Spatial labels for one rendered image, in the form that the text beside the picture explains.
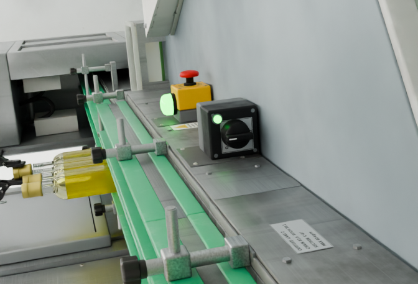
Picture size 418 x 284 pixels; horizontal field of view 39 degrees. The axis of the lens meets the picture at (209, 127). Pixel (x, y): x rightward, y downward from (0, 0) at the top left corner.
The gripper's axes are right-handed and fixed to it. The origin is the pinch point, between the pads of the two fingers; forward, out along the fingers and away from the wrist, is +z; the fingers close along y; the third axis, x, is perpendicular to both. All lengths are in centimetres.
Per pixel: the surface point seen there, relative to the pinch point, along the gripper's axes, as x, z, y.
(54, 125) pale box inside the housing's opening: 109, -21, -10
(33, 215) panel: 6.8, -0.1, -13.8
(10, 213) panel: 9.4, -6.8, -13.7
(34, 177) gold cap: -5.6, 5.9, 0.0
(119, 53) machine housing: 104, 12, 19
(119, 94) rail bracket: 19.4, 23.8, 14.4
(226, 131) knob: -52, 51, 18
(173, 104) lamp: -21.5, 41.2, 17.7
